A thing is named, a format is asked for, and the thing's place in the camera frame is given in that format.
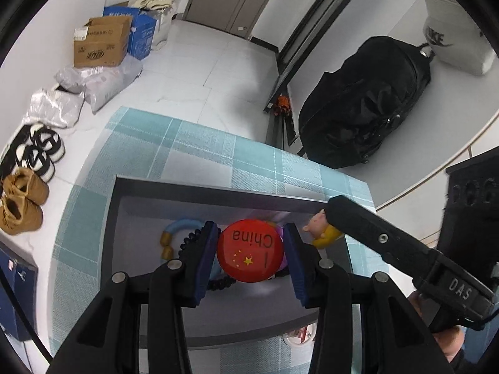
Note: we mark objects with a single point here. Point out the pink pig figure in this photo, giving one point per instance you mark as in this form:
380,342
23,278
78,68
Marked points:
317,226

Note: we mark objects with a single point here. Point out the teal checkered tablecloth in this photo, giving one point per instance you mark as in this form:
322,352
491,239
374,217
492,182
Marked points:
156,152

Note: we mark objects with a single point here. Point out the silver plastic bag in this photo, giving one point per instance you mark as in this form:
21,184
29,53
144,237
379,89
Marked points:
54,107

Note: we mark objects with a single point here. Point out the grey hanging bag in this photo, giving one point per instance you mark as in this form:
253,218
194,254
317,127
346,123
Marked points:
456,46

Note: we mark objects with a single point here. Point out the grey plastic bag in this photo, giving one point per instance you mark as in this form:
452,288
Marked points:
76,80
113,83

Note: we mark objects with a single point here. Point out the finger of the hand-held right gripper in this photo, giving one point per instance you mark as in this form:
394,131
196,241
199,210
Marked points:
374,233

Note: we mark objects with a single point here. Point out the person's right hand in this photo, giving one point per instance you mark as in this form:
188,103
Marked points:
450,343

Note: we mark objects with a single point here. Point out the black metal rack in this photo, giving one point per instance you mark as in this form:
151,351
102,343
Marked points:
312,27

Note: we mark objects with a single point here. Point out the red round badge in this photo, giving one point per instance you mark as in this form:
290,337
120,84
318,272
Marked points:
249,249

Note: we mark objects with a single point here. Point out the black backpack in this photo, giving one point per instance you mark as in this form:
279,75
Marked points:
358,105

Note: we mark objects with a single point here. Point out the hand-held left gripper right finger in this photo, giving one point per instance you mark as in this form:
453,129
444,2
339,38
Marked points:
298,265

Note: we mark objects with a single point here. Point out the brown cardboard box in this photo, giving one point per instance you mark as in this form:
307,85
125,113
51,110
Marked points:
101,46

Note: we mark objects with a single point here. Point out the grey door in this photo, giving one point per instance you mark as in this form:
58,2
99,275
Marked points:
222,0

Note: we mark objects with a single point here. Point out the red white charm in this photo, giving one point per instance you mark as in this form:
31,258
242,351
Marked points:
300,335

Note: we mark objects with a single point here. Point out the dark blue box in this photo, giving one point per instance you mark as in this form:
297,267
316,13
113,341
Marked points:
15,300

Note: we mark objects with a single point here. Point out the brown suede boot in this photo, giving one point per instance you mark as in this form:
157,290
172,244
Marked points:
19,216
27,185

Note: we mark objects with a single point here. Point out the small orange toy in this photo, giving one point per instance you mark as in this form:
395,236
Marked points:
281,105

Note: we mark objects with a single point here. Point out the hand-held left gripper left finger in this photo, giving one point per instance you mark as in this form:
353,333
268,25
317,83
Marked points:
204,261

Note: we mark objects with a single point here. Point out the blue cardboard box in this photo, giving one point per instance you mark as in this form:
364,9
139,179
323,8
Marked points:
142,35

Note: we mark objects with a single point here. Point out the grey cardboard box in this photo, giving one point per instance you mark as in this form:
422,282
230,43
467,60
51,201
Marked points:
241,319

